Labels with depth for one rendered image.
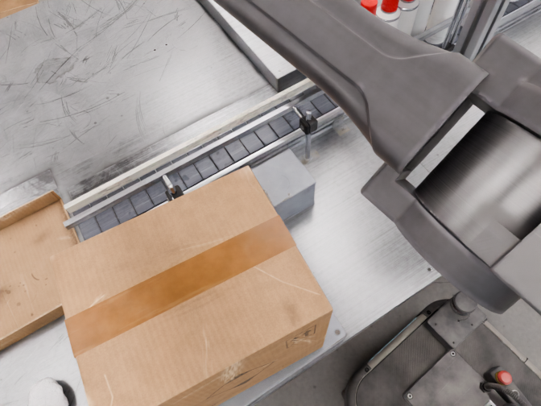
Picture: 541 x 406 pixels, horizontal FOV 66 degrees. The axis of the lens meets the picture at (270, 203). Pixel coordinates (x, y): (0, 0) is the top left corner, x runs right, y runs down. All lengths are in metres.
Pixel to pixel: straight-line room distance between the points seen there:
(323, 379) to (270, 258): 1.13
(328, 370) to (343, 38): 1.47
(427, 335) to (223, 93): 0.97
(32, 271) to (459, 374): 1.18
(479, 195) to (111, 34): 1.24
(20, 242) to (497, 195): 0.96
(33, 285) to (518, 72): 0.91
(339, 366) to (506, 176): 1.47
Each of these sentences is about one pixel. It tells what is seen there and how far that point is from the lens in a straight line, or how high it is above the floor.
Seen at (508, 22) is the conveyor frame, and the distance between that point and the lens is 1.32.
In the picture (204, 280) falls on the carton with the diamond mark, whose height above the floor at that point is 1.12.
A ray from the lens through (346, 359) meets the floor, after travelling 1.65.
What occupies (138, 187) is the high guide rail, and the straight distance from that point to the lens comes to 0.83.
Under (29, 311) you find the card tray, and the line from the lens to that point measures 0.97.
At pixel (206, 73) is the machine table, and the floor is 0.83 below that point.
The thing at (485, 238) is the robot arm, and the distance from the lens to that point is 0.21.
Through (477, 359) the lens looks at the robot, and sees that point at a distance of 1.50.
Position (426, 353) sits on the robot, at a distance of 1.45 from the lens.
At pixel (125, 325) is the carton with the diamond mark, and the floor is 1.12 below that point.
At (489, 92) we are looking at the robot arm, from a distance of 0.23.
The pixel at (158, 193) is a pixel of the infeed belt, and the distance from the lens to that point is 0.91.
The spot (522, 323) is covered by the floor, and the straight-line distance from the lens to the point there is 1.85.
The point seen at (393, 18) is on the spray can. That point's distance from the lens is 0.96.
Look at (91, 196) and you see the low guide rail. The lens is 0.92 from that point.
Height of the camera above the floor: 1.63
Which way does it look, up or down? 62 degrees down
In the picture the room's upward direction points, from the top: 8 degrees counter-clockwise
